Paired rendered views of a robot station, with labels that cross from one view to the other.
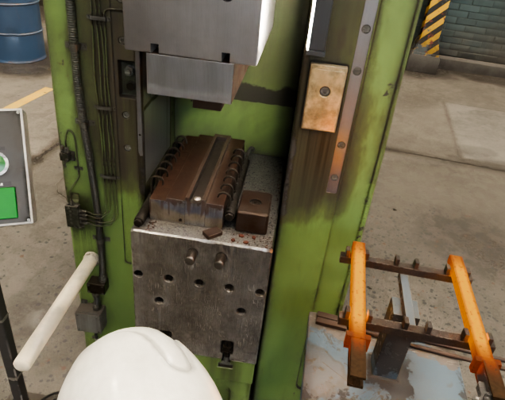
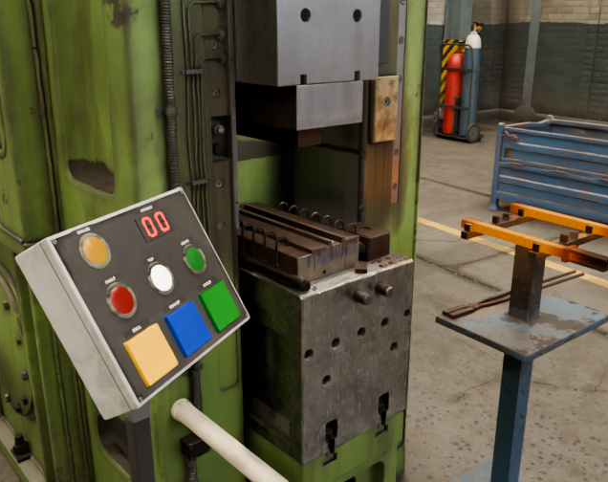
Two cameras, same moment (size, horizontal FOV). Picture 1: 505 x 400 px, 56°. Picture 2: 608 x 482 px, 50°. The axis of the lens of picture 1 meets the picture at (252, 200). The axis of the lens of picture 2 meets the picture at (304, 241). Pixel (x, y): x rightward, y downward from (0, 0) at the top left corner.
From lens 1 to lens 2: 1.26 m
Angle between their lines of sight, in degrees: 42
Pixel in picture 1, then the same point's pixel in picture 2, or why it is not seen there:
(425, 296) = not seen: hidden behind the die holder
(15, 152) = (202, 240)
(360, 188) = (410, 190)
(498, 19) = not seen: hidden behind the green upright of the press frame
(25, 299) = not seen: outside the picture
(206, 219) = (345, 259)
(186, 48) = (329, 74)
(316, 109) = (382, 120)
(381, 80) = (413, 83)
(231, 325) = (386, 371)
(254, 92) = (246, 148)
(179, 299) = (345, 365)
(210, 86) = (346, 108)
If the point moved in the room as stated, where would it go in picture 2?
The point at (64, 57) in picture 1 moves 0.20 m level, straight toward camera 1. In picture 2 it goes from (154, 129) to (241, 135)
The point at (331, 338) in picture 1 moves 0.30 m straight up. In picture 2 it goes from (474, 319) to (484, 215)
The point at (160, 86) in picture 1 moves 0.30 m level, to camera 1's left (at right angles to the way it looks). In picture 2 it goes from (308, 120) to (193, 136)
